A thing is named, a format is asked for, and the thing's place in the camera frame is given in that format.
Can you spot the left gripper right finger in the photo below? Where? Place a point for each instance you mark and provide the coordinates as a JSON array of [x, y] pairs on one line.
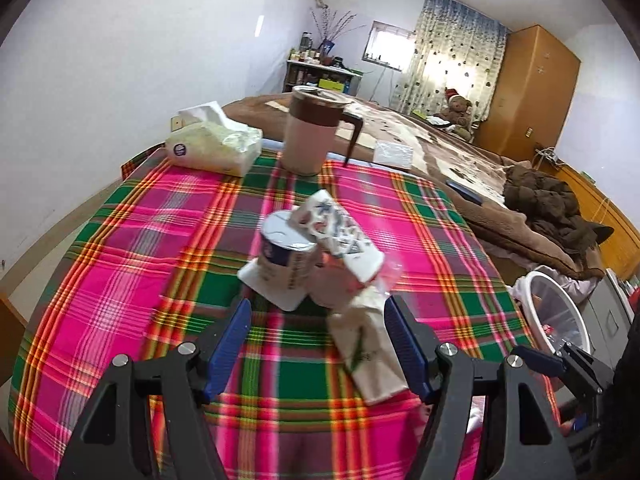
[[519, 440]]

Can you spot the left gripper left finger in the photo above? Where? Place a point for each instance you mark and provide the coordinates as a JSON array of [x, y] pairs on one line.
[[113, 435]]

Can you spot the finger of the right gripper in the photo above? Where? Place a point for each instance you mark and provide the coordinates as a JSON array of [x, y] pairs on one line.
[[542, 363]]

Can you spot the white paper carton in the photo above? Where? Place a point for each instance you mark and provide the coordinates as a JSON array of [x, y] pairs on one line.
[[359, 333]]

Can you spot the white yogurt cup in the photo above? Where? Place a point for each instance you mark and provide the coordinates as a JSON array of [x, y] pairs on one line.
[[285, 259]]

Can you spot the patterned paper cup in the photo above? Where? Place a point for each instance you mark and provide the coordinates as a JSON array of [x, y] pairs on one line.
[[349, 261]]

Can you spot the white trash bin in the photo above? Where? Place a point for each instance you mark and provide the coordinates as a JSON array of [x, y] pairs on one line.
[[550, 314]]

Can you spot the grey bedside cabinet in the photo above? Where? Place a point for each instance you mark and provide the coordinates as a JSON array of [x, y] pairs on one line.
[[608, 318]]

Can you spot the plaid pink green tablecloth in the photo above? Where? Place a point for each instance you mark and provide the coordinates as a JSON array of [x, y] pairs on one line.
[[160, 260]]

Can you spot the orange wooden headboard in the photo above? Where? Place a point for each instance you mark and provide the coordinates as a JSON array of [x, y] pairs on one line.
[[620, 252]]

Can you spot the dark brown jacket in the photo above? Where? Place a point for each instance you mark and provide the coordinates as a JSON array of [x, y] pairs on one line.
[[551, 209]]

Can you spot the dark blue phone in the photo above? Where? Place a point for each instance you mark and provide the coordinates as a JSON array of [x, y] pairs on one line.
[[465, 192]]

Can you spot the white orange tissue box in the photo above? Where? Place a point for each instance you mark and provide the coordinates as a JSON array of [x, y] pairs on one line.
[[393, 154]]

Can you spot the white tissue pack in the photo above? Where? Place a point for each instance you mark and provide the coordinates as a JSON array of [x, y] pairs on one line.
[[209, 140]]

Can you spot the brown bear blanket bed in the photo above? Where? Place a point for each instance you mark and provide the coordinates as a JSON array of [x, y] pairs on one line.
[[438, 156]]

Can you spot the teddy bear santa hat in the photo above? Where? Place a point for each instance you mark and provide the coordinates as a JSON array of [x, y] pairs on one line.
[[457, 111]]

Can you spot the orange wooden wardrobe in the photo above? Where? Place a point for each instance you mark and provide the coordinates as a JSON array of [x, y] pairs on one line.
[[532, 96]]

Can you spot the pink brown travel mug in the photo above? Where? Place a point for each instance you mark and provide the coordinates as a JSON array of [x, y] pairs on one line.
[[314, 115]]

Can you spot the white shelf with items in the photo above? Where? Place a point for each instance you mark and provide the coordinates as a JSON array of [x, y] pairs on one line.
[[314, 67]]

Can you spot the patterned window curtain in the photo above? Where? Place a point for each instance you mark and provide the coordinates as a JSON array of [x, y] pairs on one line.
[[455, 48]]

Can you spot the dried branches in vase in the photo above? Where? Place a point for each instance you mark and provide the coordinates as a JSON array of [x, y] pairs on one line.
[[331, 25]]

